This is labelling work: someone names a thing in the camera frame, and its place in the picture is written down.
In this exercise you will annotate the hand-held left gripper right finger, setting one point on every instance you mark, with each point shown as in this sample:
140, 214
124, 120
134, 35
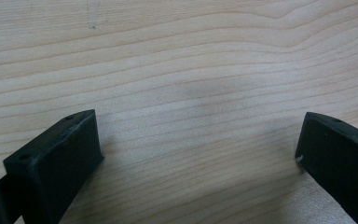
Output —
338, 158

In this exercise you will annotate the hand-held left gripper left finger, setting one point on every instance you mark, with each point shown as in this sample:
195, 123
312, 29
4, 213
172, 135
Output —
56, 161

